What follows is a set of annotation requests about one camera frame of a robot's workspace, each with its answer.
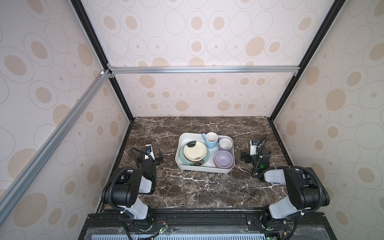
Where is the mint green floral plate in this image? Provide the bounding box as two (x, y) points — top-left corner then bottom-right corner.
(180, 145), (210, 166)

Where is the lilac purple bowl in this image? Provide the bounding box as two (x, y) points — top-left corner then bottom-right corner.
(214, 150), (234, 169)

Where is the grey purple mug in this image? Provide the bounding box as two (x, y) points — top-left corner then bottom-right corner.
(218, 138), (233, 152)

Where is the white plastic bin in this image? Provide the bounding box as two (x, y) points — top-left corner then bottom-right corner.
(175, 133), (235, 174)

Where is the cream floral plate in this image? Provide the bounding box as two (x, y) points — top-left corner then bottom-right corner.
(184, 141), (208, 162)

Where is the light blue mug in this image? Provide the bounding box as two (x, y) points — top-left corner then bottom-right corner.
(202, 132), (219, 150)

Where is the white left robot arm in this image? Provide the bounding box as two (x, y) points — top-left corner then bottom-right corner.
(101, 147), (164, 220)

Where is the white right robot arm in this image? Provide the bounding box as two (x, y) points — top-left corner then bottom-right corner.
(241, 146), (331, 220)

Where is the left diagonal aluminium bar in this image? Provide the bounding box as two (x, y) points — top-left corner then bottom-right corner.
(1, 69), (112, 225)

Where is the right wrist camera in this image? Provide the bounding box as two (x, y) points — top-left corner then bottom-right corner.
(250, 140), (259, 156)

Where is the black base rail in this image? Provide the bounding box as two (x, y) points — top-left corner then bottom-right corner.
(79, 209), (336, 240)

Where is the horizontal aluminium frame bar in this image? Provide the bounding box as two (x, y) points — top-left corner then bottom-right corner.
(110, 66), (300, 74)

